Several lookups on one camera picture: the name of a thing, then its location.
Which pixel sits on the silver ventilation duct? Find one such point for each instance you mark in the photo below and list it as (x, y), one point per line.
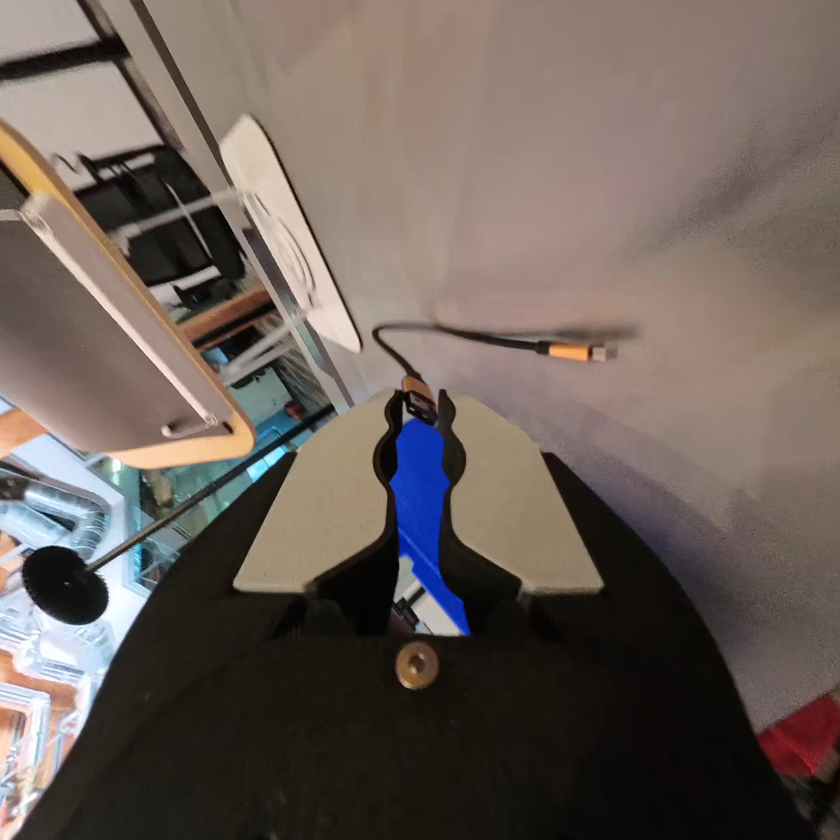
(52, 518)

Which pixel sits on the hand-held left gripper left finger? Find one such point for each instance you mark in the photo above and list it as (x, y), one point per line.
(321, 512)

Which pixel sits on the red plastic bin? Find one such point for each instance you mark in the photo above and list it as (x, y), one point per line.
(804, 735)

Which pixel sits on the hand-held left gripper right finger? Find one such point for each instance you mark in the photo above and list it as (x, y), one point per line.
(518, 518)

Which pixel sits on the blue plastic bin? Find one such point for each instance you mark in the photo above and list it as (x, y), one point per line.
(420, 472)

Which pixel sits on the black board wooden frame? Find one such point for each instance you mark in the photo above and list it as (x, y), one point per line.
(85, 315)

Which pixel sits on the white base pad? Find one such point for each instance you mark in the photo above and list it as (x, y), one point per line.
(289, 216)

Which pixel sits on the black floor stand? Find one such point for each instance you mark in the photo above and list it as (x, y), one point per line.
(65, 584)

